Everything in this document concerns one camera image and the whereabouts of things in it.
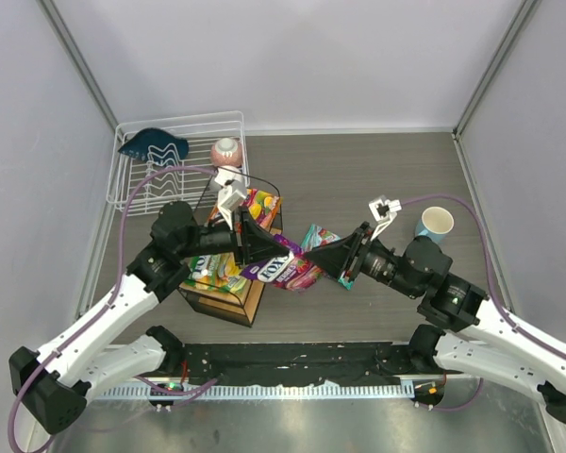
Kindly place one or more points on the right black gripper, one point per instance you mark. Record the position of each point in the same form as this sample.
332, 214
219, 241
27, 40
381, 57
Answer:
355, 254

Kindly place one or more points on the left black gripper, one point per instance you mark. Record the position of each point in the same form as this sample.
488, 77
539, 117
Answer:
241, 237

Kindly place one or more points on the teal Fox's candy bag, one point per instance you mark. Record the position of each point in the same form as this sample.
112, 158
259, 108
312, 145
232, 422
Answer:
318, 236

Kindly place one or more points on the purple Fox's berries candy bag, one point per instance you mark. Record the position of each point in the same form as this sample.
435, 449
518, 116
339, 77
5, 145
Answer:
293, 272

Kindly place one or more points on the orange Fox's fruits candy bag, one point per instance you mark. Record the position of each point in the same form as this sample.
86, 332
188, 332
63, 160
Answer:
263, 207

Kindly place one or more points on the green Fox's candy bag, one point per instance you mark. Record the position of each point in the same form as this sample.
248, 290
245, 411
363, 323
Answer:
216, 273

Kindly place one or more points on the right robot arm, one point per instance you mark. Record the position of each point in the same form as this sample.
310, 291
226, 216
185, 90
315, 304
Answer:
467, 330

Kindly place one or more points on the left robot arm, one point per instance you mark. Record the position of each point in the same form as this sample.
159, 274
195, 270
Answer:
56, 382

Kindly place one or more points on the white cup in rack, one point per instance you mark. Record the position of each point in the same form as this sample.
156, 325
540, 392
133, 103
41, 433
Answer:
228, 175

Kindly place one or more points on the light blue mug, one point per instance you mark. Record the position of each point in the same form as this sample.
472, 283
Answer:
435, 223

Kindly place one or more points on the pink ceramic bowl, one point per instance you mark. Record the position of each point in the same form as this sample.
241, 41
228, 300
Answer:
226, 151

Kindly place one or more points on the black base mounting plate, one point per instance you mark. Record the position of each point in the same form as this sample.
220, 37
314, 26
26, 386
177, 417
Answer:
302, 364

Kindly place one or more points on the dark blue plate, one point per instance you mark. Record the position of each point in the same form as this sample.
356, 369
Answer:
155, 145

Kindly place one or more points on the black wire wooden shelf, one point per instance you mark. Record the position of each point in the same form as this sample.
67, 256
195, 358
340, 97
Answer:
235, 308

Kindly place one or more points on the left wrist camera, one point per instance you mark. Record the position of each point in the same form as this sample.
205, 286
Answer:
231, 197

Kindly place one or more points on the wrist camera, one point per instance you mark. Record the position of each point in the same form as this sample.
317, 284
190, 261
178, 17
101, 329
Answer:
231, 197
384, 211

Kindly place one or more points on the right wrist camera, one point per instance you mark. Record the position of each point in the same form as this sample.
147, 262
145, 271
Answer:
384, 211

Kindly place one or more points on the white wire dish rack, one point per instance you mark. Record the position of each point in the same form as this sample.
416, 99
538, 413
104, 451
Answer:
201, 131

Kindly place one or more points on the white slotted cable duct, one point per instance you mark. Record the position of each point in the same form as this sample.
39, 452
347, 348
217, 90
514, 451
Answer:
136, 390

